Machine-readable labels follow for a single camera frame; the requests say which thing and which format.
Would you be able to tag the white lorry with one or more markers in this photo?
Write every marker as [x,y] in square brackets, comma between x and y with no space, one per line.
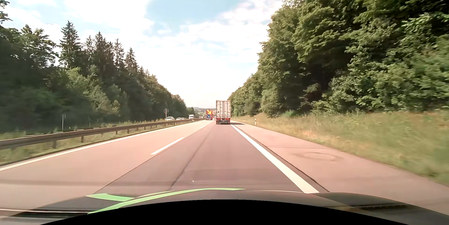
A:
[223,111]

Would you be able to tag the orange warning vehicle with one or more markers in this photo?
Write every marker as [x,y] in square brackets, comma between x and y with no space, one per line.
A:
[209,114]

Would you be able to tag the grey asphalt road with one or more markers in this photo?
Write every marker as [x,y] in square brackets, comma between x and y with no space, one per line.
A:
[207,162]

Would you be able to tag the road markings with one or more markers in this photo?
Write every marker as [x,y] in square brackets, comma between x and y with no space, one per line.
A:
[277,163]

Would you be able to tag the car's own bonnet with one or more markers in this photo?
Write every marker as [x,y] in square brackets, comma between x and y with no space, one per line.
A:
[217,197]

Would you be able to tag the wood of leafy trees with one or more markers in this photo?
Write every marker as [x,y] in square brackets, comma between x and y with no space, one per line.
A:
[350,53]

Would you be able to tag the wood of dark conifers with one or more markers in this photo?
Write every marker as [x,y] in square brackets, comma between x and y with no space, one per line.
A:
[80,84]

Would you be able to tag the grass verge with tall grass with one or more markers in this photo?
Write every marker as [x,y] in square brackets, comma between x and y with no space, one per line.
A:
[379,137]

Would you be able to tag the round road sign on post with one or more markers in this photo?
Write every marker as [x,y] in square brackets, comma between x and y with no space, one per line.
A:
[166,112]

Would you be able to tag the metal guard rail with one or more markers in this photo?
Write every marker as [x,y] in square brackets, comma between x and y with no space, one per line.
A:
[84,133]

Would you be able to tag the small road sign on post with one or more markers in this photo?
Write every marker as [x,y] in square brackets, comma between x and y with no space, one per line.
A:
[63,119]

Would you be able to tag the grass strip along guard rail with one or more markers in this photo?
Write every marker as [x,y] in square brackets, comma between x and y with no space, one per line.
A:
[38,147]

